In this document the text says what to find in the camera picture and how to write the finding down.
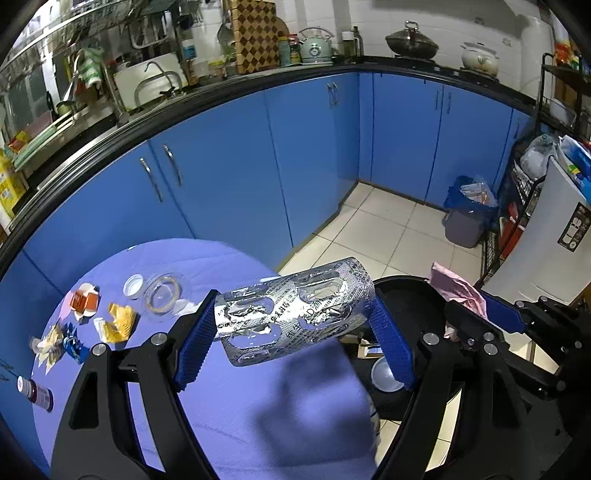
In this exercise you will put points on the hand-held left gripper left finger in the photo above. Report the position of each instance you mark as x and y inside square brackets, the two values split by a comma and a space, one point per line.
[194, 344]

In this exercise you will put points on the steel sink faucet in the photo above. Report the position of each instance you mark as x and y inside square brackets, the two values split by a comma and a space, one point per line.
[110, 87]

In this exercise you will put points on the white plastic bag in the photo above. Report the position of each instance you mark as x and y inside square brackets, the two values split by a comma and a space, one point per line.
[538, 158]

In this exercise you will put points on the grey bin with blue bag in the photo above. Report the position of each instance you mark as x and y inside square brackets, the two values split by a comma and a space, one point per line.
[466, 214]

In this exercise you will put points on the steel dish rack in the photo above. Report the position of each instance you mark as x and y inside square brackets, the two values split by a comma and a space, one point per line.
[60, 27]

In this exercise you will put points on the white crumpled tissue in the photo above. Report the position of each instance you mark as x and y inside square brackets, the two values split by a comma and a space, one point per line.
[186, 307]

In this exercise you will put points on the checkered wooden cutting board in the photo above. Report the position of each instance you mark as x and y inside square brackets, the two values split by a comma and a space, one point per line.
[256, 34]

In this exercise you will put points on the dark sauce jar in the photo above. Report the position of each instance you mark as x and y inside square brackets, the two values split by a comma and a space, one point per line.
[294, 51]

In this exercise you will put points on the white plastic basin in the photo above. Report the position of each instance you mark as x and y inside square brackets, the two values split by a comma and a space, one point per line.
[138, 76]

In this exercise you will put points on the black wok with glass lid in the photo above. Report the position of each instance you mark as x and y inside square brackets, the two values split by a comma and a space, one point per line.
[412, 45]

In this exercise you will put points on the yellow wrapper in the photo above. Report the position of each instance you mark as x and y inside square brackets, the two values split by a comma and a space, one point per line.
[117, 321]

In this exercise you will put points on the black metal shelf rack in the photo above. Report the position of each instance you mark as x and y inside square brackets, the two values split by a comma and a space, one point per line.
[541, 92]

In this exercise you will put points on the small purple bottle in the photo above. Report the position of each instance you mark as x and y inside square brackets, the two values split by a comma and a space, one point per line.
[36, 393]

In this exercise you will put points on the small round cup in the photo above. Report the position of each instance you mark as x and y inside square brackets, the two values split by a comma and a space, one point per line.
[385, 374]

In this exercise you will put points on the green white hanging cloth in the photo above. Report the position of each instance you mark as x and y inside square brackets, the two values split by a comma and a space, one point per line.
[90, 67]

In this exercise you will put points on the purple tablecloth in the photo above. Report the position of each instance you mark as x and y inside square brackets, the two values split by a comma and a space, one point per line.
[277, 415]

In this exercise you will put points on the black round trash bin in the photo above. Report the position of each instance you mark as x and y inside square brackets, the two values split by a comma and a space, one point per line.
[415, 302]

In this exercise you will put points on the mint green kettle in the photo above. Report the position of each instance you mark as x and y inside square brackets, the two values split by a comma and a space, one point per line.
[316, 47]

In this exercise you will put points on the yellow lid jar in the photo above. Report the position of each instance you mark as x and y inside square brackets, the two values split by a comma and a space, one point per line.
[283, 51]

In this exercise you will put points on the white ceramic pot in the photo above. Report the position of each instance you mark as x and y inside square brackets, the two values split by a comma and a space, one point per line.
[481, 58]

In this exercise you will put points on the red container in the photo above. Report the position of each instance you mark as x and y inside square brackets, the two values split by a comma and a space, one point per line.
[510, 226]

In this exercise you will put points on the pale crumpled wrapper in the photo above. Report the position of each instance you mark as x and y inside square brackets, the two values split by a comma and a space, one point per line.
[48, 346]

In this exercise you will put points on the blue kitchen cabinet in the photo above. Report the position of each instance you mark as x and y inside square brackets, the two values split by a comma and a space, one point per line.
[231, 161]

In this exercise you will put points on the white bottle cap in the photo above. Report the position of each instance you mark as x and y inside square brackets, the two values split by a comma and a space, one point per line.
[134, 285]

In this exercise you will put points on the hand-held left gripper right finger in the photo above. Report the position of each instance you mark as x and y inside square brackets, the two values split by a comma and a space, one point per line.
[392, 346]

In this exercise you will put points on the black kitchen countertop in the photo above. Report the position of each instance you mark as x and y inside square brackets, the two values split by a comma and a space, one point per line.
[277, 76]

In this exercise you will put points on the blue foil wrapper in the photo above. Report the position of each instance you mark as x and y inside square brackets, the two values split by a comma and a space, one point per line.
[74, 345]

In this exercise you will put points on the silver blister pack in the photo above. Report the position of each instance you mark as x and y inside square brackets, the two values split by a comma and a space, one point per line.
[295, 314]

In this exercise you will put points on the pink tissue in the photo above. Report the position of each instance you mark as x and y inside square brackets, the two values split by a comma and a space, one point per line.
[455, 286]

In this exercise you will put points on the red packet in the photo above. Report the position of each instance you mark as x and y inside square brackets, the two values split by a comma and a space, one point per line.
[85, 301]

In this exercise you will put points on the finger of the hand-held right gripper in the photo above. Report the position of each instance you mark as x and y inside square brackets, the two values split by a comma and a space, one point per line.
[471, 323]
[503, 314]

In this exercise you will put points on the blue plastic bag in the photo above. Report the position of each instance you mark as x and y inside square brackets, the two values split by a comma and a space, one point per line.
[575, 161]

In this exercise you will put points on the dark oil bottle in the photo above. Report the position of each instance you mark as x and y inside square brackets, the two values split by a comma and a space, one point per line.
[356, 42]

